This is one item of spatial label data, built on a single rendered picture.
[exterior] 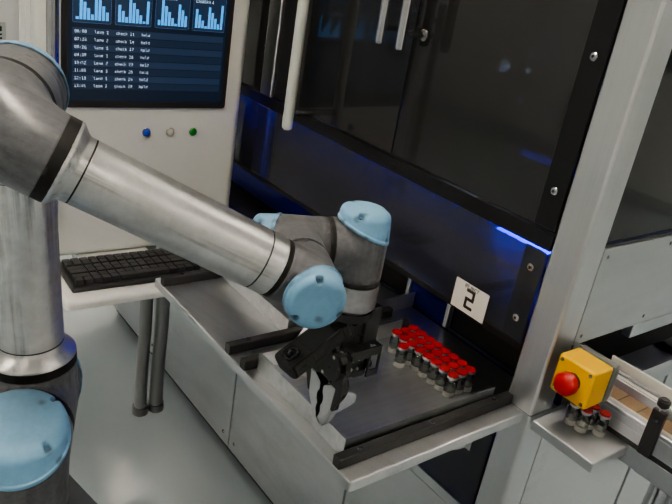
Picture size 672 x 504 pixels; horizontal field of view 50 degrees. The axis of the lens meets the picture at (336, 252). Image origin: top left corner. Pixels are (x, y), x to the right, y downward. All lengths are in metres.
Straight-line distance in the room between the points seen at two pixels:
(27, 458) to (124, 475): 1.49
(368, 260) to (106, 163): 0.39
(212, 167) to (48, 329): 0.98
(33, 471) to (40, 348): 0.17
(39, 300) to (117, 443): 1.57
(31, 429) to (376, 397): 0.60
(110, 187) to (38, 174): 0.07
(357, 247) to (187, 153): 0.95
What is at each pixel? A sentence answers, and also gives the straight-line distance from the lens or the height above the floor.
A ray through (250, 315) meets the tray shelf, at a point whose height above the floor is 0.88.
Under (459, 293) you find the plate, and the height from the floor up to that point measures 1.02.
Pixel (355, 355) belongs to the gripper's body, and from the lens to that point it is 1.07.
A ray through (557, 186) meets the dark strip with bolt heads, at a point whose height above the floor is 1.29.
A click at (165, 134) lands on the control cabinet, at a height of 1.10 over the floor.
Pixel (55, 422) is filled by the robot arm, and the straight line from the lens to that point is 0.96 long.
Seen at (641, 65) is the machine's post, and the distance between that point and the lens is 1.16.
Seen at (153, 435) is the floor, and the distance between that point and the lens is 2.55.
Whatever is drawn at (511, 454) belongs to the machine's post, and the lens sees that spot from 1.42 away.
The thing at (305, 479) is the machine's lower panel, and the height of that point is 0.28.
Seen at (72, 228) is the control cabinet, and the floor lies 0.88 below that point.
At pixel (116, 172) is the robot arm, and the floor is 1.35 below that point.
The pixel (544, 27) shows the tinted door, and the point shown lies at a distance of 1.27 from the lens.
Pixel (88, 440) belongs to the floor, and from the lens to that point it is 2.54.
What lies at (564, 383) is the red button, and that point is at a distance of 1.25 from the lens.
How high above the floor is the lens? 1.60
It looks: 23 degrees down
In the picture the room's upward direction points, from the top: 10 degrees clockwise
